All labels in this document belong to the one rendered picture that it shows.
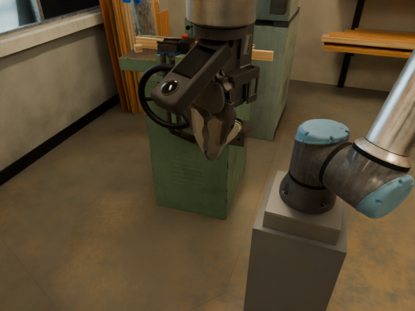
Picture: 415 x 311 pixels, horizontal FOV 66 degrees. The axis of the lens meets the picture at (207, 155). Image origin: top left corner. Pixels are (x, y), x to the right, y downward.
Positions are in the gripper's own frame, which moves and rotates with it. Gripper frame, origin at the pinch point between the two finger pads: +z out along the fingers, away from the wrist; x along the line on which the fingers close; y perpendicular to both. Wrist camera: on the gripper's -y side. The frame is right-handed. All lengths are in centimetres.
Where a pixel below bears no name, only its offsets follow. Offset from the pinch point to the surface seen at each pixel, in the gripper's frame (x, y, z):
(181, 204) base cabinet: 78, 61, 104
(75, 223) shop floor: 115, 12, 109
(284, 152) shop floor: 67, 159, 108
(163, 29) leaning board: 227, 179, 49
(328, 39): 98, 265, 49
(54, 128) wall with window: 205, 46, 97
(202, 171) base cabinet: 66, 67, 75
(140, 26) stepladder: 161, 104, 23
